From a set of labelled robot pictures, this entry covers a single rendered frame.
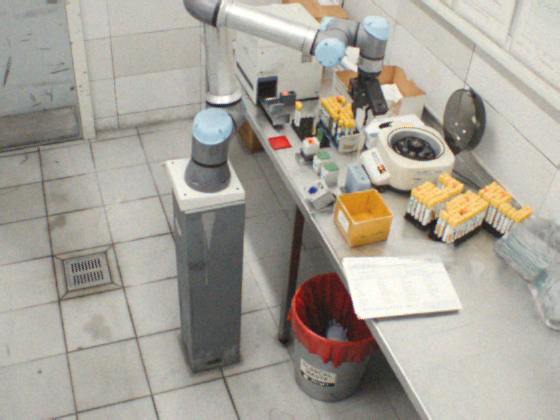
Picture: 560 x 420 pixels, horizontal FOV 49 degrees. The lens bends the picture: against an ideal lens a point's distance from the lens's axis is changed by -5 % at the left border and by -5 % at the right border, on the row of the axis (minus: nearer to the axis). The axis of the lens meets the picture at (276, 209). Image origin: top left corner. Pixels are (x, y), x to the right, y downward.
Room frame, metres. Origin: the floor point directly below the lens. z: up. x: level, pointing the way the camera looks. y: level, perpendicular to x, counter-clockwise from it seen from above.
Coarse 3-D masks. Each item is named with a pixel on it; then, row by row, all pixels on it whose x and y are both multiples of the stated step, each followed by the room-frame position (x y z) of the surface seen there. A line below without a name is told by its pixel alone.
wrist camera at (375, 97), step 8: (368, 80) 1.65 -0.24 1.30; (376, 80) 1.66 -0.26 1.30; (368, 88) 1.63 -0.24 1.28; (376, 88) 1.64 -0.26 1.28; (368, 96) 1.62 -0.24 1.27; (376, 96) 1.61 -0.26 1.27; (376, 104) 1.59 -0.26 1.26; (384, 104) 1.59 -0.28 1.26; (376, 112) 1.57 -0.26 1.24; (384, 112) 1.57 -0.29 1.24
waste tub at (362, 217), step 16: (368, 192) 1.54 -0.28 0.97; (336, 208) 1.50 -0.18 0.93; (352, 208) 1.53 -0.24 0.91; (368, 208) 1.55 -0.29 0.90; (384, 208) 1.48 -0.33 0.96; (336, 224) 1.48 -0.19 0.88; (352, 224) 1.40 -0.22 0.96; (368, 224) 1.40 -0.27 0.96; (384, 224) 1.43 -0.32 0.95; (352, 240) 1.39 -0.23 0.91; (368, 240) 1.41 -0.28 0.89; (384, 240) 1.43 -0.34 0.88
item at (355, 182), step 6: (348, 168) 1.66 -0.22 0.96; (354, 168) 1.65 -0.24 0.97; (348, 174) 1.66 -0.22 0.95; (354, 174) 1.62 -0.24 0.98; (360, 174) 1.62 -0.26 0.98; (348, 180) 1.65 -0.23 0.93; (354, 180) 1.61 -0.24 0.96; (360, 180) 1.59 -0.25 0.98; (366, 180) 1.60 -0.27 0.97; (342, 186) 1.67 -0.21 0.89; (348, 186) 1.64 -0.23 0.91; (354, 186) 1.60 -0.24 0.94; (360, 186) 1.58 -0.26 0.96; (366, 186) 1.59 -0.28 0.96; (348, 192) 1.64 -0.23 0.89
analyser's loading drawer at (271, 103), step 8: (264, 96) 2.15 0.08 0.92; (272, 96) 2.16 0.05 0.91; (264, 104) 2.09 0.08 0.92; (272, 104) 2.08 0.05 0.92; (280, 104) 2.05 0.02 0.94; (272, 112) 2.04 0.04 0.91; (280, 112) 2.05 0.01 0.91; (272, 120) 2.00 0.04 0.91; (280, 120) 2.00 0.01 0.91; (288, 120) 2.01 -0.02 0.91
